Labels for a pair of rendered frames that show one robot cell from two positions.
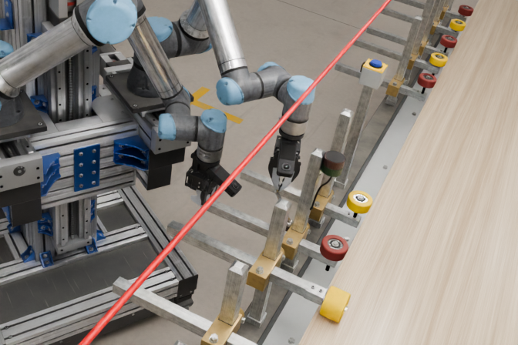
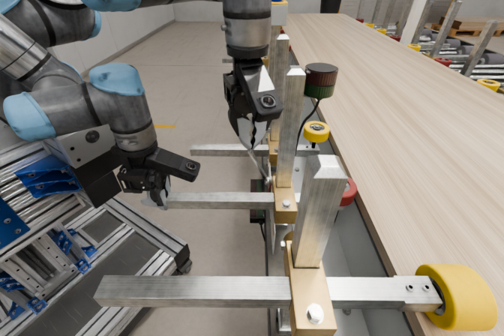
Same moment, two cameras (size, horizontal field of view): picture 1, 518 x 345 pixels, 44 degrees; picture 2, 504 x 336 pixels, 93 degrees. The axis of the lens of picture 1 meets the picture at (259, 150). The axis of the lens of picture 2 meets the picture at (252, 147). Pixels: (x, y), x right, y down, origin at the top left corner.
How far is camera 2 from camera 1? 1.40 m
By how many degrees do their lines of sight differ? 15
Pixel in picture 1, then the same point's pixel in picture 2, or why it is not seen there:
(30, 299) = not seen: outside the picture
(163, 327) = not seen: hidden behind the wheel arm
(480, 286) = (489, 162)
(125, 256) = (120, 257)
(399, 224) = (367, 136)
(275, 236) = (319, 233)
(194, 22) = not seen: outside the picture
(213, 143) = (131, 117)
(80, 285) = (82, 310)
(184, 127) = (61, 104)
